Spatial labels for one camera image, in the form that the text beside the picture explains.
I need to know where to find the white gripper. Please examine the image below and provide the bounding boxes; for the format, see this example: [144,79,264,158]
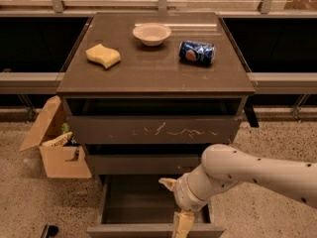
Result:
[158,173,207,238]

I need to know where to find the grey drawer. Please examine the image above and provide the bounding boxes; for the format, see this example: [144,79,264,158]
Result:
[84,144,209,175]
[64,96,245,145]
[86,174,226,238]

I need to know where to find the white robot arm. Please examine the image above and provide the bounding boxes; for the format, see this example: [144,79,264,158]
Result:
[158,144,317,238]

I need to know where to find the dark grey drawer cabinet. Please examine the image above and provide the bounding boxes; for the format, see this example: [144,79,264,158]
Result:
[55,11,261,186]

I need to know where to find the open cardboard box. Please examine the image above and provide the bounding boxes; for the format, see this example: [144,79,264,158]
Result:
[20,96,91,179]

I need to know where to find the small black floor object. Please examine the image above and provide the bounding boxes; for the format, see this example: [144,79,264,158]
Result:
[41,225,58,238]

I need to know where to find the green item in box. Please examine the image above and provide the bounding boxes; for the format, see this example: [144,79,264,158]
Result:
[61,123,70,134]

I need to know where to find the blue pepsi can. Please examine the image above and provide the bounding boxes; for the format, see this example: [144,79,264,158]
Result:
[179,41,215,65]

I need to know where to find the yellow sponge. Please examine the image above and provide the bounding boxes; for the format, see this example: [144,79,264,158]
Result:
[86,44,121,69]

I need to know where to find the white ceramic bowl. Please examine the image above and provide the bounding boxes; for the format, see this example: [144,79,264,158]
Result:
[133,23,171,47]

